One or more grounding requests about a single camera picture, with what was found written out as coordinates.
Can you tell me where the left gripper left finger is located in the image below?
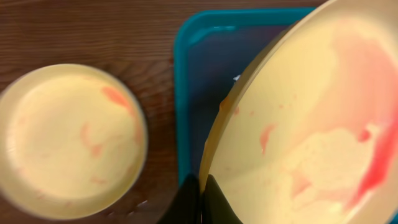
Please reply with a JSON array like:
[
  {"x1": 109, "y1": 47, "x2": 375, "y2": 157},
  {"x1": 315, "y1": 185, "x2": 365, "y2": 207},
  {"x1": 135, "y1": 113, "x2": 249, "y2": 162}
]
[{"x1": 157, "y1": 174, "x2": 200, "y2": 224}]

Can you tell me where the yellow plate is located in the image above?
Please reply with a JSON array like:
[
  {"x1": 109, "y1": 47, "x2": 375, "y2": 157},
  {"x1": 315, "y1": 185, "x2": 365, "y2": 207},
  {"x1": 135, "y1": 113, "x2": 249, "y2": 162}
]
[
  {"x1": 199, "y1": 0, "x2": 397, "y2": 223},
  {"x1": 1, "y1": 64, "x2": 149, "y2": 220}
]

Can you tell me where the teal plastic tray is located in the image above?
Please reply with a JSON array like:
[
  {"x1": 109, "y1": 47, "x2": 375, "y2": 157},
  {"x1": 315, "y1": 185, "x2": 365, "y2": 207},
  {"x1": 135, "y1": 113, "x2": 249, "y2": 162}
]
[{"x1": 175, "y1": 7, "x2": 316, "y2": 179}]

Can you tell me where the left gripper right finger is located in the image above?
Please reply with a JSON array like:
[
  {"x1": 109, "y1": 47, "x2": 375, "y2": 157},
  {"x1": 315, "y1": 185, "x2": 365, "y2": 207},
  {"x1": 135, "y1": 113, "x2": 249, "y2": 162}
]
[{"x1": 202, "y1": 174, "x2": 243, "y2": 224}]

